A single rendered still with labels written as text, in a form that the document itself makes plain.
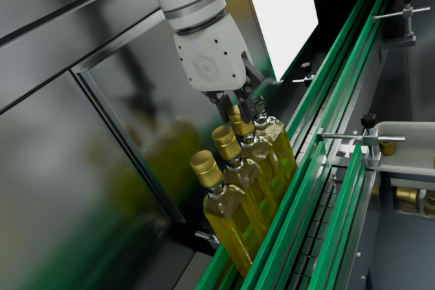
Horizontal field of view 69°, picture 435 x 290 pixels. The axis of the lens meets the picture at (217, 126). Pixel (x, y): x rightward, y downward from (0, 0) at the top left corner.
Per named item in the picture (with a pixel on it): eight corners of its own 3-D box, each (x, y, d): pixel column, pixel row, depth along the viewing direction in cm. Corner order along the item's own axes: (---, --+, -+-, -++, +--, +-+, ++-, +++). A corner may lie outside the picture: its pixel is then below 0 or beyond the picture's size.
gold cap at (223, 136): (226, 144, 53) (217, 124, 51) (245, 145, 51) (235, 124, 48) (216, 159, 51) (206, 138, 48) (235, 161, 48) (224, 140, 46)
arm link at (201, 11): (149, 17, 43) (159, 37, 45) (197, 4, 38) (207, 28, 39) (183, -5, 48) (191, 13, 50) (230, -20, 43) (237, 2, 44)
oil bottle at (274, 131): (283, 185, 73) (255, 111, 63) (306, 189, 70) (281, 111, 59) (273, 204, 70) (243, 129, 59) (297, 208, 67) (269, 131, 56)
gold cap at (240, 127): (240, 123, 57) (232, 103, 54) (257, 123, 54) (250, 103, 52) (231, 136, 54) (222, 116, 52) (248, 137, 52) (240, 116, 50)
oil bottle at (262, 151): (273, 204, 70) (243, 129, 59) (297, 209, 67) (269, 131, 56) (263, 224, 67) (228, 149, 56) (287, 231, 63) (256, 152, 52)
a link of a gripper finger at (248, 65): (217, 45, 45) (213, 75, 49) (266, 66, 43) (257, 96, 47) (221, 41, 46) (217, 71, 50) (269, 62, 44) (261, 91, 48)
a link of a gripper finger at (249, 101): (230, 89, 48) (244, 124, 51) (248, 89, 46) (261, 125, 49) (239, 78, 50) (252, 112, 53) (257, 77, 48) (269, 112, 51)
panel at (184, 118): (312, 26, 118) (290, -75, 100) (320, 25, 116) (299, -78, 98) (176, 221, 63) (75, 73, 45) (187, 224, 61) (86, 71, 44)
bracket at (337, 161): (339, 174, 78) (334, 153, 75) (381, 179, 73) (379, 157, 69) (335, 185, 76) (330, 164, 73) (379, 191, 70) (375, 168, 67)
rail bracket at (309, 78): (300, 100, 100) (290, 63, 94) (322, 99, 96) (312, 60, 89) (296, 107, 98) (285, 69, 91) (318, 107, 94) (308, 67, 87)
